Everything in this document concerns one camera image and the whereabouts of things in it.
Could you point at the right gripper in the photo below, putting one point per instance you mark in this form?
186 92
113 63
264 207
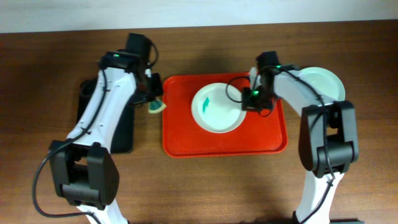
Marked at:
250 105

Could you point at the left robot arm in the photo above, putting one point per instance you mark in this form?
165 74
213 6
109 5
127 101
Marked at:
83 171

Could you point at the green yellow sponge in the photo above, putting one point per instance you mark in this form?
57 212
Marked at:
156 106

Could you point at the white plate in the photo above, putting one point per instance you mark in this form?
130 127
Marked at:
216 108

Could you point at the red plastic tray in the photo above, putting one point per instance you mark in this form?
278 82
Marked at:
182 137

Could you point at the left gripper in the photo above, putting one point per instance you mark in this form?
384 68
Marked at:
156 89

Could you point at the light green plate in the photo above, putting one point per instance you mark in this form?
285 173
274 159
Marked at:
325 81

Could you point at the black plastic tray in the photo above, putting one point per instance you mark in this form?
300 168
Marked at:
123 138

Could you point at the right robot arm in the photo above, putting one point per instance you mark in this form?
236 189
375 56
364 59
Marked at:
328 137

